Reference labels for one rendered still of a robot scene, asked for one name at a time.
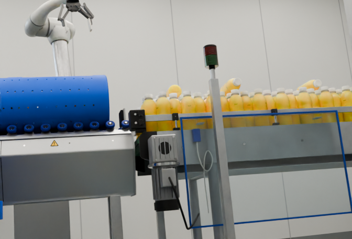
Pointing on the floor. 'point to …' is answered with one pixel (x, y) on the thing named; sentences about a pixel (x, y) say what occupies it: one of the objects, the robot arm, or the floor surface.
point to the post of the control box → (161, 225)
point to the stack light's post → (221, 160)
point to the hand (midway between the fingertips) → (78, 29)
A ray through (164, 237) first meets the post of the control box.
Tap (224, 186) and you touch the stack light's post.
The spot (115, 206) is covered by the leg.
